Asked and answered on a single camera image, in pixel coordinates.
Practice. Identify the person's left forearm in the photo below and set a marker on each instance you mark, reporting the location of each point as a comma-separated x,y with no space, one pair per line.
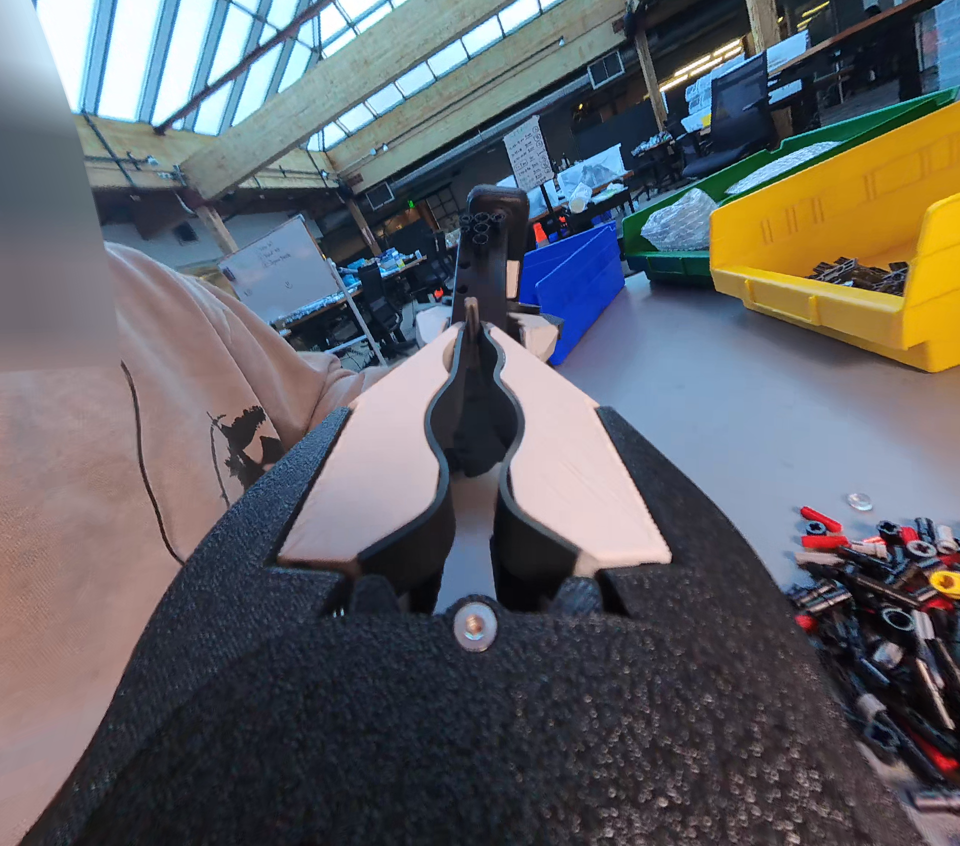
337,388

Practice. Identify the wooden background table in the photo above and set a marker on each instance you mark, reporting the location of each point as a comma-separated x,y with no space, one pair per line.
600,182
315,310

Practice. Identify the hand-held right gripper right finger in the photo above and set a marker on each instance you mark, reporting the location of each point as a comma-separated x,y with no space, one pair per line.
585,486

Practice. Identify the black perforated building block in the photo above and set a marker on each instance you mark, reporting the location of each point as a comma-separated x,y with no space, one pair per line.
480,276

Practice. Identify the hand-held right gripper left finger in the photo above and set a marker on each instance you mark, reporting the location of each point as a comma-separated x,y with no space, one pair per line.
360,486

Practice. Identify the blue storage bin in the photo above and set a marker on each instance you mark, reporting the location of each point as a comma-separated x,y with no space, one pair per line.
577,283

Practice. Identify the white plastic bag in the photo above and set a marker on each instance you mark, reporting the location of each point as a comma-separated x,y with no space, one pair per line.
579,197

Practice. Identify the heap of black building pieces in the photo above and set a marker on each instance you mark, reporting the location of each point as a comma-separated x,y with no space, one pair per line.
862,276

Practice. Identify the clear round stud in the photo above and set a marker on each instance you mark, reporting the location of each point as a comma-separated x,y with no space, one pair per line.
860,501

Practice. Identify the white slanted pole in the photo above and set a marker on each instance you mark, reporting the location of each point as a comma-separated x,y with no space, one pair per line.
364,321

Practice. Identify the mobile whiteboard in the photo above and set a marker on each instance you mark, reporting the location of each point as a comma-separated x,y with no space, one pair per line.
277,268

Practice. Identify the pile of small building pieces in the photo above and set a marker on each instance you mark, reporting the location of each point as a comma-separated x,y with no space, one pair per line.
885,636

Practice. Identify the yellow storage bin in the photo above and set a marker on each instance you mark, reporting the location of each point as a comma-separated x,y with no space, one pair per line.
825,223

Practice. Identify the clear plastic-wrapped bundle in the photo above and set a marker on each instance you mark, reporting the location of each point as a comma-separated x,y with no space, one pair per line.
679,220
780,163

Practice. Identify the grey desk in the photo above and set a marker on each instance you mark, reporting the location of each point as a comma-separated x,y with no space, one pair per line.
712,411

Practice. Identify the white printed sign board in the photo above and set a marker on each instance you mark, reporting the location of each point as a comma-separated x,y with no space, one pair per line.
529,152

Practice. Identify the orange traffic cone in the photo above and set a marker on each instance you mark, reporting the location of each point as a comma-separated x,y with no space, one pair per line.
539,235

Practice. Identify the green storage bin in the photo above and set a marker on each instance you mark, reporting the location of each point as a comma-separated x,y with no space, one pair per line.
675,265

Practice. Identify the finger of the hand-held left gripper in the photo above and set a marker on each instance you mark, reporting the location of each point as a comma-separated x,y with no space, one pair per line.
538,334
436,327

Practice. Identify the person's beige hoodie torso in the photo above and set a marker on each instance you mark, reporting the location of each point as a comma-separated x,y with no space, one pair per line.
75,486

